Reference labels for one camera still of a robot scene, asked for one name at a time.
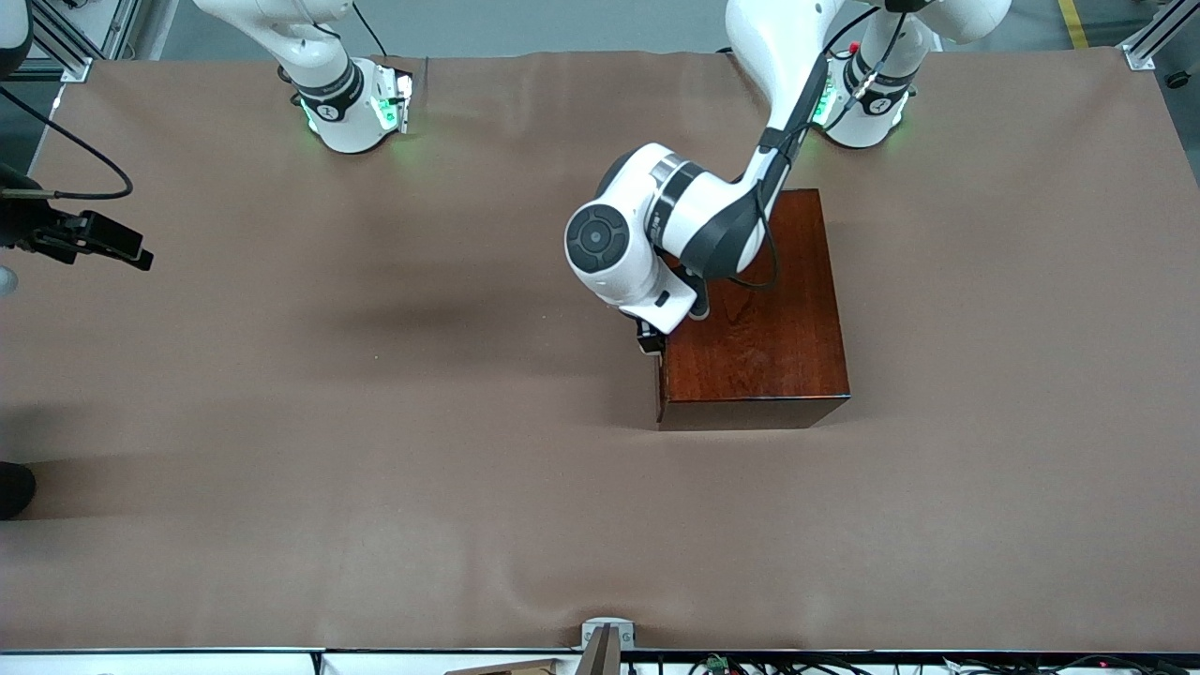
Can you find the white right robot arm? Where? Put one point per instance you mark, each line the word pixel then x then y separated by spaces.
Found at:
pixel 342 127

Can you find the brown table cloth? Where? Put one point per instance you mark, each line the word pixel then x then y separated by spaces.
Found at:
pixel 375 516

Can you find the dark wooden cabinet box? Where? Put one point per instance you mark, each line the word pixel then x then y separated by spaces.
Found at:
pixel 769 356

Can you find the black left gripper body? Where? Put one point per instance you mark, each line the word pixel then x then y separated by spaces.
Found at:
pixel 649 337

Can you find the black round object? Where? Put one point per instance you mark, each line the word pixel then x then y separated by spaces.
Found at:
pixel 14 492

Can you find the black round floor foot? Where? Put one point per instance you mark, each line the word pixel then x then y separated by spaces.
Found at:
pixel 1177 80

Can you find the yellow floor tape stripe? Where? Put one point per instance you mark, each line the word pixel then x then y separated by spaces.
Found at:
pixel 1076 28

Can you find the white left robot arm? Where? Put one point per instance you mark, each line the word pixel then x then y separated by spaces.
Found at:
pixel 619 281

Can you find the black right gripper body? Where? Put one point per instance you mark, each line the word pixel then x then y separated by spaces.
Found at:
pixel 28 229

